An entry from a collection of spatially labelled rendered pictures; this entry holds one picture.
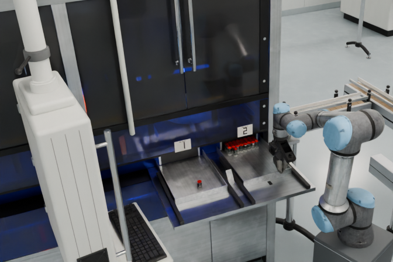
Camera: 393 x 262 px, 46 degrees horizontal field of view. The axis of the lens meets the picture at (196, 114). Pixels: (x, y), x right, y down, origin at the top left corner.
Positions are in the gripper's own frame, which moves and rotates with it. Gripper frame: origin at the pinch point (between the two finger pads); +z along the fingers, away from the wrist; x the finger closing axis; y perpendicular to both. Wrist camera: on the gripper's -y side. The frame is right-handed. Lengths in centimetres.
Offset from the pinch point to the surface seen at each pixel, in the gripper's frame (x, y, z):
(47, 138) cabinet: 100, -29, -61
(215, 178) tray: 29.7, 12.9, 3.1
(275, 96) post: -10.4, 26.9, -26.5
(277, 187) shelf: 5.5, -5.8, 3.6
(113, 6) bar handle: 66, 19, -87
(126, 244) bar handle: 81, -25, -6
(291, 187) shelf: -0.5, -8.5, 3.6
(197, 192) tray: 42.8, 1.4, -0.1
